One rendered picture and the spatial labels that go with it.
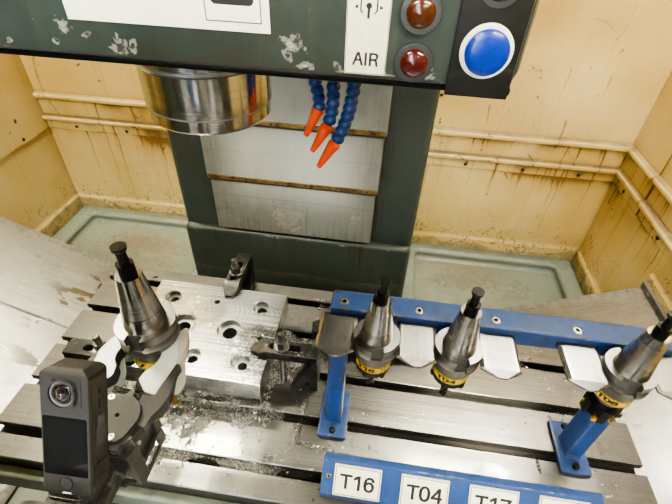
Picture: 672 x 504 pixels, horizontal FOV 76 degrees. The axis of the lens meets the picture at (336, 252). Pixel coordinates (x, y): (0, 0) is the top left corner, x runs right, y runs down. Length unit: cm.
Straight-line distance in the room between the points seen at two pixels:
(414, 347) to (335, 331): 11
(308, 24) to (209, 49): 8
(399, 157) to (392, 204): 14
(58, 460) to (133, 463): 7
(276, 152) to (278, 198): 14
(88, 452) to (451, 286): 137
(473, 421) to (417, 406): 11
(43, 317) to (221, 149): 72
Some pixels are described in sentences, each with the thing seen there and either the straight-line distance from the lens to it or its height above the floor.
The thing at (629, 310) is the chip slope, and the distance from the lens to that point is 143.
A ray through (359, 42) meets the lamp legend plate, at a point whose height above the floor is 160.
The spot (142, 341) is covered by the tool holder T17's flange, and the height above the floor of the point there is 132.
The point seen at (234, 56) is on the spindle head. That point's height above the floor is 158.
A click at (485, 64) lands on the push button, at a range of 34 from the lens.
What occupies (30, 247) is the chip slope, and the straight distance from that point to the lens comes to 167.
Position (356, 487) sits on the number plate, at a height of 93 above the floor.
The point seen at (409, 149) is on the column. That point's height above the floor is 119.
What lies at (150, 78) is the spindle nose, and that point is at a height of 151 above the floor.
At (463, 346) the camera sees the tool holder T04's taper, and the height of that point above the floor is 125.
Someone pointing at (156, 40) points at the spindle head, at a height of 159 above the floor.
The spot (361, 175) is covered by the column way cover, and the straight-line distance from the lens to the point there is 112.
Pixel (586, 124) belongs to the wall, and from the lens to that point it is 158.
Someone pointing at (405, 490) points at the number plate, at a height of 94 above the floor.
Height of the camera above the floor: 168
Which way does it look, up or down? 40 degrees down
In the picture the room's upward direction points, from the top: 3 degrees clockwise
